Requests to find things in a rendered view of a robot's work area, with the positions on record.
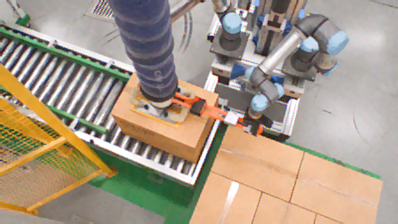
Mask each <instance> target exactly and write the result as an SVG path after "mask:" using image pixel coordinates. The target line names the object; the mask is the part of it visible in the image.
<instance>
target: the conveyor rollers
mask: <svg viewBox="0 0 398 224"><path fill-rule="evenodd" d="M10 39H11V38H9V37H8V38H7V37H5V36H4V38H2V40H1V41H0V52H1V51H2V50H3V48H4V47H5V45H6V44H7V42H9V40H10ZM18 42H19V41H15V40H14V39H12V40H11V42H10V43H9V45H7V47H6V48H5V50H4V52H3V53H2V55H0V63H1V64H2V65H3V63H4V61H5V60H6V58H7V57H8V55H10V53H11V51H12V49H14V47H15V46H16V44H17V43H18ZM25 46H27V45H26V44H23V43H20V45H19V46H18V47H17V49H16V50H15V51H14V52H13V54H12V56H11V57H10V59H8V61H6V63H5V64H4V67H6V68H7V69H8V70H10V68H11V66H12V64H13V63H14V62H15V60H16V59H17V58H18V57H19V55H20V53H21V52H22V51H23V50H24V48H25ZM33 50H35V48H34V47H33V46H28V48H27V50H26V51H25V52H24V53H23V54H22V56H21V57H20V59H19V61H18V62H17V64H15V67H14V68H13V69H12V72H11V73H12V74H13V75H14V76H16V75H17V74H18V73H19V71H20V69H21V68H22V66H23V65H24V63H25V62H26V60H28V57H29V56H30V54H31V52H33ZM42 53H43V50H38V49H37V50H36V52H35V54H33V56H32V58H31V60H29V62H28V64H27V65H26V67H24V70H22V72H21V73H20V75H19V77H18V78H17V79H18V80H19V81H20V82H23V80H25V78H26V76H27V75H28V74H29V72H30V70H31V68H32V67H33V66H35V64H36V62H37V60H38V58H40V56H41V54H42ZM51 56H52V54H51V53H48V52H46V54H45V55H44V56H43V57H42V59H41V60H40V62H39V63H38V65H37V66H36V68H35V70H34V71H33V73H32V74H31V76H30V77H29V79H28V80H27V82H26V83H25V84H24V85H25V87H27V89H29V88H30V86H31V85H32V83H34V82H35V80H36V78H37V77H38V75H39V74H40V72H41V71H42V69H43V68H44V66H45V64H46V63H47V61H48V60H49V59H50V57H51ZM60 58H61V57H58V56H57V55H55V56H54V58H53V60H52V61H51V63H49V66H48V67H47V69H46V70H45V71H44V73H43V74H42V76H41V77H40V79H39V80H38V82H37V83H36V85H35V86H34V88H33V89H32V93H33V94H34V95H35V96H36V95H37V94H38V92H40V89H41V88H42V86H43V85H44V83H45V81H46V80H47V78H48V77H49V75H50V74H51V72H52V70H53V69H54V68H55V66H56V65H57V63H58V62H59V60H60ZM69 62H70V60H66V59H64V60H63V61H62V62H61V63H60V65H59V67H58V69H57V71H55V73H54V75H53V76H52V78H51V80H50V81H49V83H48V84H47V85H46V87H45V89H44V91H43V92H42V94H41V95H40V96H39V98H38V99H39V100H40V101H41V102H44V101H45V99H46V98H47V96H48V95H49V93H50V92H51V90H52V87H53V86H54V85H55V84H56V82H57V81H58V79H59V78H60V75H61V74H62V72H63V71H64V69H65V68H66V66H67V65H68V63H69ZM78 65H79V64H77V63H74V62H73V63H72V65H71V66H70V67H69V69H68V71H67V73H66V74H65V75H64V77H63V78H62V80H61V81H60V84H59V85H58V87H57V88H56V90H55V91H54V93H53V94H52V96H51V98H50V99H49V101H48V102H47V105H51V106H53V105H54V103H55V102H56V100H57V98H58V97H59V96H60V94H61V93H62V91H63V89H64V87H66V84H67V83H68V81H69V79H70V77H71V76H72V75H73V74H74V72H75V71H76V68H77V66H78ZM86 70H87V67H84V66H81V68H80V69H79V71H78V73H77V75H76V77H75V78H74V79H73V81H72V83H71V85H70V86H69V87H68V89H67V90H66V93H65V94H64V96H63V97H62V98H61V100H60V103H59V104H58V106H57V107H56V108H57V109H61V110H62V109H63V108H64V107H65V105H66V103H68V100H69V97H71V95H72V93H73V91H74V90H75V88H76V87H77V85H78V84H79V82H80V81H81V79H82V77H83V75H84V74H85V71H86ZM96 73H97V70H93V69H91V71H90V73H89V75H88V76H87V77H86V78H85V79H84V82H83V84H82V85H81V87H80V89H79V91H78V92H77V94H76V95H75V97H74V98H73V100H72V101H71V103H70V105H69V107H68V109H67V111H66V112H68V113H70V114H71V115H72V113H73V111H74V110H75V108H76V106H77V104H78V103H79V100H80V99H81V98H82V97H83V95H84V92H85V91H86V89H87V88H88V86H89V84H90V83H91V81H92V79H93V78H94V76H95V75H96ZM106 76H107V75H105V74H103V73H102V72H100V75H99V77H98V78H97V81H96V82H95V83H94V85H93V86H92V88H91V90H90V91H89V94H88V95H87V96H86V98H85V99H84V102H83V105H81V107H80V108H79V111H77V114H76V116H77V117H81V118H82V117H83V114H84V112H85V111H86V109H87V108H88V107H89V105H90V103H91V101H92V99H93V97H94V95H95V94H96V92H97V90H98V89H99V88H100V85H101V84H102V82H103V80H104V78H105V77H106ZM115 80H116V78H114V77H112V76H111V77H110V78H109V79H108V80H107V83H106V84H105V86H104V88H103V89H102V91H101V93H100V95H99V97H98V98H97V99H96V102H95V103H94V105H93V107H92V109H91V111H90V113H89V115H88V116H87V117H86V119H85V120H86V121H90V122H91V121H92V119H93V118H94V117H95V115H96V113H97V112H98V111H99V108H100V105H101V104H102V102H103V100H104V99H105V98H106V95H107V94H108V91H110V88H111V86H112V84H113V83H114V82H115ZM125 83H126V82H125V81H123V80H120V81H119V82H118V85H117V86H116V88H115V89H114V91H113V92H112V95H111V96H110V99H109V100H108V102H107V104H106V106H105V107H104V109H103V110H102V113H101V114H100V116H99V119H98V120H97V121H96V124H97V125H100V126H102V124H103V123H104V121H105V119H106V117H107V115H108V113H109V111H110V109H111V108H112V106H113V105H114V103H115V101H116V99H117V97H118V94H119V93H120V91H121V90H122V88H123V87H124V84H125ZM115 123H116V121H115V120H114V118H113V117H111V118H110V121H108V124H107V126H106V128H107V129H108V130H109V131H110V132H111V131H112V129H113V127H114V125H115ZM211 131H212V128H211ZM210 135H211V132H210V133H209V134H208V138H209V137H210ZM121 136H122V131H121V130H120V127H119V126H118V129H117V130H116V133H115V134H114V137H113V138H112V140H111V141H110V144H112V145H115V146H116V144H117V143H118V141H119V140H120V137H121ZM208 138H207V139H206V142H207V141H208ZM131 140H132V137H131V136H127V135H126V138H125V139H124V142H123V145H122V146H121V148H122V149H124V150H127V148H128V146H129V145H130V144H131ZM206 142H205V143H204V146H203V149H202V152H203V151H204V147H205V146H206ZM142 143H143V142H142V141H140V140H136V143H135V144H134V147H133V148H132V151H131V152H132V153H134V154H138V153H139V150H140V147H141V146H142ZM153 148H154V146H151V145H149V144H147V148H146V149H145V152H144V153H143V154H142V157H145V158H147V159H148V157H149V156H150V154H151V152H152V150H153ZM164 152H165V150H161V149H158V150H157V152H156V155H155V158H154V160H153V162H155V163H160V161H161V158H162V156H163V153H164ZM202 152H201V153H200V156H199V157H198V161H197V162H196V164H195V163H191V165H190V168H189V169H188V171H187V175H188V176H190V177H193V175H194V172H195V169H196V167H197V165H198V162H199V161H200V157H201V156H202ZM174 158H175V155H173V154H171V153H169V156H168V157H167V160H166V161H165V165H164V166H167V167H169V168H171V165H172V163H173V160H174ZM186 161H187V160H186V159H184V158H180V159H179V162H178V166H177V167H176V169H175V171H178V172H182V170H183V169H184V165H185V164H186Z"/></svg>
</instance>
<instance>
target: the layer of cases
mask: <svg viewBox="0 0 398 224"><path fill-rule="evenodd" d="M382 182H383V181H381V180H377V179H375V178H372V177H371V176H367V175H365V174H362V173H360V172H357V171H353V170H351V169H348V168H346V167H345V166H344V167H343V166H341V165H339V164H335V163H333V162H331V161H327V160H325V159H322V158H320V157H317V156H313V155H311V154H308V153H306V152H303V151H301V150H299V149H296V148H292V147H290V146H287V145H285V144H282V143H280V142H278V141H275V140H270V139H269V138H266V137H264V136H260V135H258V136H257V138H256V136H253V135H251V134H249V133H246V132H244V133H243V129H242V128H240V127H237V126H236V127H233V126H231V125H229V126H228V127H227V131H226V133H225V136H224V138H223V140H222V142H221V144H220V147H219V152H218V153H217V156H216V158H215V159H214V163H213V165H212V167H211V171H210V173H209V175H208V178H207V180H206V183H205V185H204V188H203V191H202V194H201V195H200V198H199V200H198V203H197V205H196V208H195V210H194V213H193V215H192V219H191V220H190V222H189V224H375V218H376V214H377V211H378V202H379V198H380V192H381V189H382Z"/></svg>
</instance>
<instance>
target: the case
mask: <svg viewBox="0 0 398 224"><path fill-rule="evenodd" d="M135 72H136V70H134V72H133V74H132V76H131V78H130V80H129V81H128V83H127V85H126V86H125V87H124V90H123V91H122V94H121V95H120V97H119V99H118V101H117V102H116V104H115V105H114V108H113V109H112V111H111V113H110V115H112V117H113V118H114V120H115V121H116V123H117V124H118V126H119V127H120V130H121V131H122V133H124V134H126V135H127V136H131V137H132V138H134V139H136V140H140V141H142V142H145V143H147V144H149V145H151V146H155V147H156V148H160V149H161V150H165V151H166V152H169V153H171V154H173V155H175V156H179V157H181V158H184V159H186V160H188V161H190V162H192V163H195V164H196V162H197V161H198V157H199V156H200V153H201V152H202V149H203V146H204V143H205V142H206V139H207V138H208V134H209V133H210V131H211V128H212V125H213V124H214V122H215V119H214V118H212V117H210V116H207V115H205V114H203V116H196V115H194V114H192V113H190V112H189V108H188V112H187V116H186V119H184V120H183V122H181V123H180V125H179V128H178V129H175V128H174V127H171V126H169V125H166V124H162V123H160V122H159V121H156V120H154V119H150V118H149V117H146V116H143V115H141V114H139V113H136V112H134V111H130V107H131V105H132V104H131V103H130V101H129V100H128V97H129V95H130V92H131V91H132V88H134V86H137V85H136V82H137V80H138V78H137V77H136V73H135ZM178 83H179V84H181V85H183V86H186V87H187V88H191V89H192V90H194V91H195V96H198V97H201V98H202V99H205V100H207V105H210V106H211V107H217V106H218V102H219V95H218V94H217V93H214V92H210V91H206V90H204V88H200V87H198V86H194V85H193V84H189V83H187V82H184V81H181V80H179V79H178ZM136 97H139V98H141V99H144V100H148V99H147V98H145V96H144V95H143V94H142V92H137V94H136V96H135V98H134V99H136ZM148 101H149V100H148ZM167 109H170V110H172V111H175V112H177V113H180V114H181V111H182V108H180V107H177V106H175V105H171V107H169V108H167Z"/></svg>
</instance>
